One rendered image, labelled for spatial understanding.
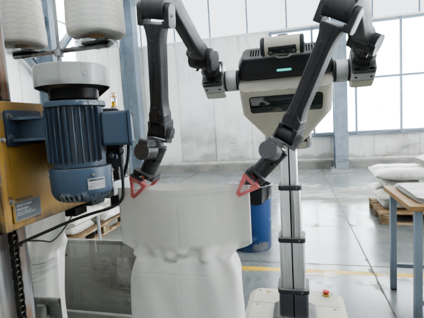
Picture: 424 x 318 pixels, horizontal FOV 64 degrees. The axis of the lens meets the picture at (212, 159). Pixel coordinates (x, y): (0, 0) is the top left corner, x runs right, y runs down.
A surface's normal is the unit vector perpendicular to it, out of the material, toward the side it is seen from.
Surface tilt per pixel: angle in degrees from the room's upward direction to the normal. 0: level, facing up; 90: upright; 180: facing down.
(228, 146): 90
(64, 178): 91
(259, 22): 90
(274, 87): 40
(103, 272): 90
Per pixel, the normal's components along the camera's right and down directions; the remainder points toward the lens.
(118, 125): 0.17, 0.08
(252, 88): -0.20, -0.69
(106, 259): -0.25, 0.11
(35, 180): 0.97, -0.04
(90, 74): 0.78, 0.04
